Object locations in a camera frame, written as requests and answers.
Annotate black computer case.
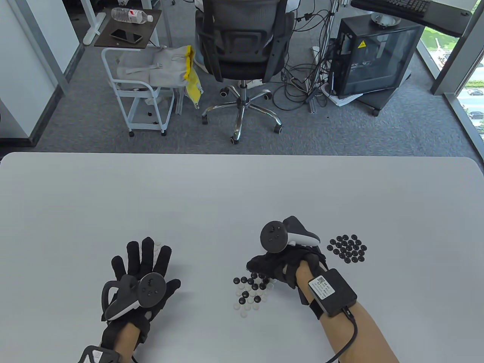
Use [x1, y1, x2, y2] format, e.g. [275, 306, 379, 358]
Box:
[331, 16, 425, 99]

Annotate person's right hand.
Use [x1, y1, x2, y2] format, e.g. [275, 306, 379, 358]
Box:
[247, 244, 327, 290]

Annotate grey window pillar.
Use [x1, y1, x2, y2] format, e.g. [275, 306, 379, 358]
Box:
[430, 0, 484, 97]

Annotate white desk leg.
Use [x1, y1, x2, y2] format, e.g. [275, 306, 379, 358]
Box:
[81, 0, 107, 47]

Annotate brown side table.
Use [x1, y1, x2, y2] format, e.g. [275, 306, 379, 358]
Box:
[94, 8, 162, 49]

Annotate aluminium frame post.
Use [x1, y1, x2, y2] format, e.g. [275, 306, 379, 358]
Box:
[309, 0, 339, 114]

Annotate clear plastic water bottle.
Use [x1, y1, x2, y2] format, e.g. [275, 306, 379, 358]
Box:
[111, 7, 154, 24]

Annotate tangle of black floor cables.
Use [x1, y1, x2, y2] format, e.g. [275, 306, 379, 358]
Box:
[272, 0, 337, 112]

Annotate yellow plastic bag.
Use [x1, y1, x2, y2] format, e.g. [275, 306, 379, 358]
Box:
[183, 45, 203, 109]

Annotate black and white left controller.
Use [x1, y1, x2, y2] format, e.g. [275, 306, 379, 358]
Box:
[101, 273, 168, 322]

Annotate white rolling cart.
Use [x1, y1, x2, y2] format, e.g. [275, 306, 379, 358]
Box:
[101, 47, 175, 137]

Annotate black mesh office chair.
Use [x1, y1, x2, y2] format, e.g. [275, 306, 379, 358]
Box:
[195, 0, 295, 146]

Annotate black keyboard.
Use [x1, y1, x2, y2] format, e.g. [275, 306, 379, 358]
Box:
[372, 0, 431, 18]

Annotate black wheeled platform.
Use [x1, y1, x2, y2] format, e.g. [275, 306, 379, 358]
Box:
[357, 81, 411, 117]

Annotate black patterned wrist camera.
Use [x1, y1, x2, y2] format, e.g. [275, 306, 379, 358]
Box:
[78, 345, 122, 363]

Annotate black wrist box cable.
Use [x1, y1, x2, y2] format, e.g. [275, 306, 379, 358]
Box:
[321, 308, 359, 363]

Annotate black and white controller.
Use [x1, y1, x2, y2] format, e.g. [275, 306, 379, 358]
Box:
[260, 216, 321, 253]
[101, 273, 168, 322]

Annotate grey fabric bag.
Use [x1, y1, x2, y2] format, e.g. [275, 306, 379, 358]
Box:
[116, 47, 189, 89]

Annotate black and white right controller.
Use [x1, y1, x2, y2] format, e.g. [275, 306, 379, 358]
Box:
[260, 216, 321, 253]

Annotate pile of mixed go stones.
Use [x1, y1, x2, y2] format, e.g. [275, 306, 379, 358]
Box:
[233, 274, 275, 318]

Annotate cluster of black go stones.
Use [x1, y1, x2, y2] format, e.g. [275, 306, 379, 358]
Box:
[327, 234, 368, 264]

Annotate black smartphone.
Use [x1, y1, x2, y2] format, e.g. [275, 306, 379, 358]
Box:
[110, 29, 143, 43]

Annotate black wrist strap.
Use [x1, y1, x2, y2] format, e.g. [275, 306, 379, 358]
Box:
[299, 289, 324, 320]

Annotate person's left hand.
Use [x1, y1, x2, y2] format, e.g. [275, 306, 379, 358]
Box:
[100, 237, 182, 350]

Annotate round silver stand base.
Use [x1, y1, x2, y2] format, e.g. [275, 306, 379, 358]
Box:
[371, 11, 401, 28]

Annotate person's right forearm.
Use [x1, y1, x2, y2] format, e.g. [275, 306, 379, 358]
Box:
[295, 261, 400, 363]

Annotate white papers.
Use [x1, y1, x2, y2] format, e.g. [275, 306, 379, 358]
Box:
[321, 83, 363, 106]

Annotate black labelled wrist camera box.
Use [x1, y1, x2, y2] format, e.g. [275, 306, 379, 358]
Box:
[308, 268, 358, 318]

